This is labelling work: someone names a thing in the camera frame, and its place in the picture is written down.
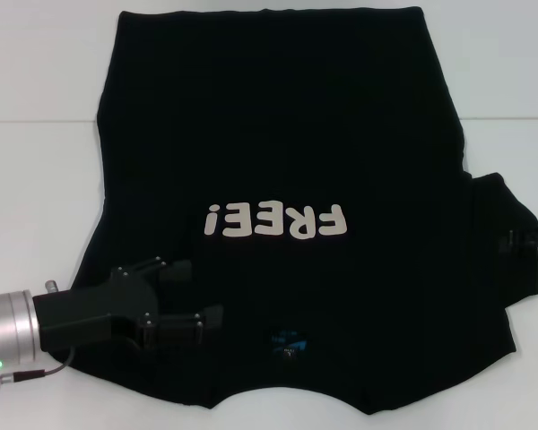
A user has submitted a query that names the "black shirt with FREE print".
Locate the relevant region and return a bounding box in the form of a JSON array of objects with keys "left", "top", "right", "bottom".
[{"left": 66, "top": 4, "right": 538, "bottom": 403}]

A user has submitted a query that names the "left arm cable with plug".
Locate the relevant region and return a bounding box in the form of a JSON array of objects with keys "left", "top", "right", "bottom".
[{"left": 0, "top": 345, "right": 78, "bottom": 392}]

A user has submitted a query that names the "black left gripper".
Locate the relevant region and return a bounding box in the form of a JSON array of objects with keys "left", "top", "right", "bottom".
[{"left": 31, "top": 254, "right": 225, "bottom": 356}]

